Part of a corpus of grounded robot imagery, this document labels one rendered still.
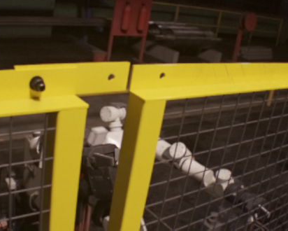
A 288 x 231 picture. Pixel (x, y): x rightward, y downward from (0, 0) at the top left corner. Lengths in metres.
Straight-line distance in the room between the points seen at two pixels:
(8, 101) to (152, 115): 0.25
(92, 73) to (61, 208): 0.23
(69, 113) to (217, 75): 0.37
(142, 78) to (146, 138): 0.11
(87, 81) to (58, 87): 0.06
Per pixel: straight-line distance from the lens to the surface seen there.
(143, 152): 0.72
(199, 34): 9.67
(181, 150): 1.78
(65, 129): 0.60
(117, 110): 1.78
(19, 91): 0.59
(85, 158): 0.98
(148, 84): 0.72
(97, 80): 0.66
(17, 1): 9.43
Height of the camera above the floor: 2.02
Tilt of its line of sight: 20 degrees down
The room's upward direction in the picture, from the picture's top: 10 degrees clockwise
